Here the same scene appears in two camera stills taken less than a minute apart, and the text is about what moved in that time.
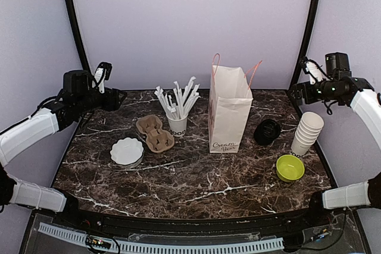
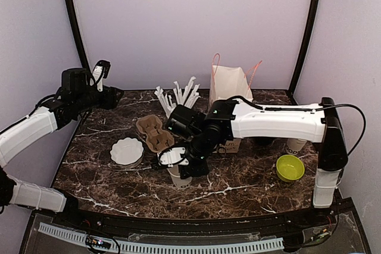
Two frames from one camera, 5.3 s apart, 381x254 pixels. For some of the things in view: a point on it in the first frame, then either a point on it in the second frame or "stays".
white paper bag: (230, 102) stays
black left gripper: (111, 103) stays
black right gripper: (297, 87) -> (201, 169)
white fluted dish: (127, 153) stays
